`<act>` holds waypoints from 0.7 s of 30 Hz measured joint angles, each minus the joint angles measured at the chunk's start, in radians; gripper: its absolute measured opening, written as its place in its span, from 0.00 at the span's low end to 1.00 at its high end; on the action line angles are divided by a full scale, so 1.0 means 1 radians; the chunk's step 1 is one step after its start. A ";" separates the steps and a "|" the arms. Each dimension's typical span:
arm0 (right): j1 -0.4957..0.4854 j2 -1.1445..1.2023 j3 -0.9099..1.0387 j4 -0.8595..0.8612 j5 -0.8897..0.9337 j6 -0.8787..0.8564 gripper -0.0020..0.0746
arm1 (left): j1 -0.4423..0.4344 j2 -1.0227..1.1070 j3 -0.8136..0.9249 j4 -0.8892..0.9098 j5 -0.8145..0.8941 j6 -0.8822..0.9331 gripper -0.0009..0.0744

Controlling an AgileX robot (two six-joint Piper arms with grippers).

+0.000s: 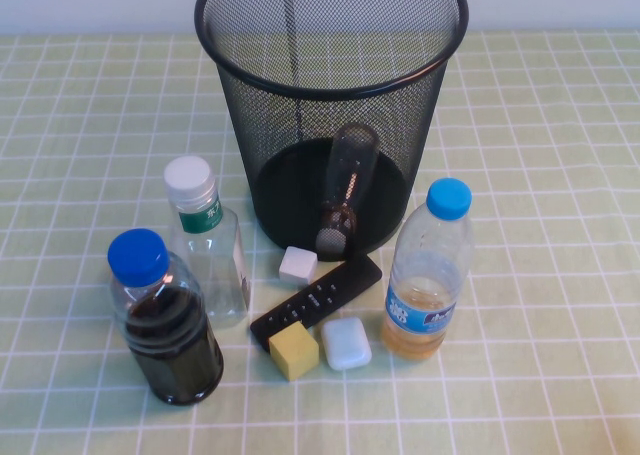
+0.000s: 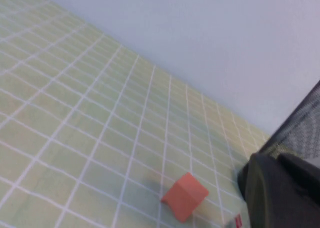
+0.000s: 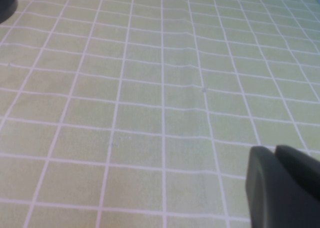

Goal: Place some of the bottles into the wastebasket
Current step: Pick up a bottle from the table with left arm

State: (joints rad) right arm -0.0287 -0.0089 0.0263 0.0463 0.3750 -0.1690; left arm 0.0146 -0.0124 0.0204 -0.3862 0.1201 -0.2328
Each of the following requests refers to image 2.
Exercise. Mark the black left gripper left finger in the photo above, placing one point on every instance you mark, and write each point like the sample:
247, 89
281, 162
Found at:
270, 200

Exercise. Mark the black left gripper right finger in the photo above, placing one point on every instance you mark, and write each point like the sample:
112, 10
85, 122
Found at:
305, 178

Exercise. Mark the black mesh wastebasket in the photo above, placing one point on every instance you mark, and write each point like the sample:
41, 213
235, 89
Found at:
300, 127

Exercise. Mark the green white checkered tablecloth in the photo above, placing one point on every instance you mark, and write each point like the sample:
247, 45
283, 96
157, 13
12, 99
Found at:
75, 125

